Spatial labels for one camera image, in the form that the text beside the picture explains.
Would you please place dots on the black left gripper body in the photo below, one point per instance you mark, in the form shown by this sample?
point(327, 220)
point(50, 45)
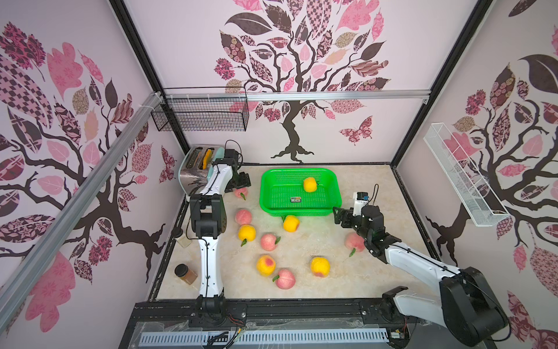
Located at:
point(237, 181)

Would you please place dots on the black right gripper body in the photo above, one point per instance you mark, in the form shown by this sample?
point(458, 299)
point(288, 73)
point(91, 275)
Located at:
point(349, 218)

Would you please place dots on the small pink peach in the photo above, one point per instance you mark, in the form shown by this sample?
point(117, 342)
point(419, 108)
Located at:
point(354, 243)

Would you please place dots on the yellow peach with red blush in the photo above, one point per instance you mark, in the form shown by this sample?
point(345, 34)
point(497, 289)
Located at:
point(310, 185)

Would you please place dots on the large pink peach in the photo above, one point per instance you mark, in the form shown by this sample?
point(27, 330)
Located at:
point(243, 217)

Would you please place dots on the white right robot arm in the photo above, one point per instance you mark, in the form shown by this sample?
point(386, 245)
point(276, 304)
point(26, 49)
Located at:
point(463, 301)

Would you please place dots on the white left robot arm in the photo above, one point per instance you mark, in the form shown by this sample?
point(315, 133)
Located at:
point(208, 220)

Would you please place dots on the green plastic basket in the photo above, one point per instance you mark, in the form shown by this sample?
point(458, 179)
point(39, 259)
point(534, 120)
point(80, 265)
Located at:
point(278, 186)

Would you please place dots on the yellow peach near basket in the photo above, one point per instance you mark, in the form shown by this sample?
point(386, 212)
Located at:
point(290, 223)

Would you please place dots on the mint green toaster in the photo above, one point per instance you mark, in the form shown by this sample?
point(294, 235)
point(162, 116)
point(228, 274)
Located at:
point(196, 168)

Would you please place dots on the yellow peach left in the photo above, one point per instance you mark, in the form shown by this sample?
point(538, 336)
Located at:
point(246, 234)

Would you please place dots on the yellow peach front right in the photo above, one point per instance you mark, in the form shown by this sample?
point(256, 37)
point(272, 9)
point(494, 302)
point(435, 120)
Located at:
point(320, 267)

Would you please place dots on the yellow red peach front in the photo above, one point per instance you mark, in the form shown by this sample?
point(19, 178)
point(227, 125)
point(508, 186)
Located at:
point(266, 265)

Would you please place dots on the pink peach front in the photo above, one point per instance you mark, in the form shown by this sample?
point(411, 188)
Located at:
point(284, 279)

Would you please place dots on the brown spice jar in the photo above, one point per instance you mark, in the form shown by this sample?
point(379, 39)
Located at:
point(185, 273)

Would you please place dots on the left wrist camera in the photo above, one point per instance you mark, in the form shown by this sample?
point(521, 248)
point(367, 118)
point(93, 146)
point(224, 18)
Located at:
point(231, 156)

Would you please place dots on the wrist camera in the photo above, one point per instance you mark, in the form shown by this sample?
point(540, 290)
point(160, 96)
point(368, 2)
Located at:
point(361, 199)
point(231, 156)

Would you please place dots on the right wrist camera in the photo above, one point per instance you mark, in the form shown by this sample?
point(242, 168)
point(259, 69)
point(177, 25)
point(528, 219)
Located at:
point(361, 199)

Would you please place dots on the black wire wall basket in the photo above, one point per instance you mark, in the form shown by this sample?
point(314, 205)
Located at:
point(203, 109)

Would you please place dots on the aluminium frame bar back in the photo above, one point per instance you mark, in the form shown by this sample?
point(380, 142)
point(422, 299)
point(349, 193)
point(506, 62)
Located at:
point(294, 96)

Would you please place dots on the aluminium frame bar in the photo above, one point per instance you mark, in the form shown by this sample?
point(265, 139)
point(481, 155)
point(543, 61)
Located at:
point(33, 266)
point(294, 96)

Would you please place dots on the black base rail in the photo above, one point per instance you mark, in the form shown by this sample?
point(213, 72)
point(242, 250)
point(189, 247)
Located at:
point(368, 310)

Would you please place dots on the white wire wall shelf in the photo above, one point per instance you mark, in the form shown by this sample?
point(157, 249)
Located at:
point(453, 152)

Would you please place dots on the white vented cable duct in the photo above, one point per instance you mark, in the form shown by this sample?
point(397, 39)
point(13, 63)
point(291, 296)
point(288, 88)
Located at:
point(262, 337)

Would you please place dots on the aluminium frame bar left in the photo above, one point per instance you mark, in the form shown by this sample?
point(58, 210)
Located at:
point(33, 266)

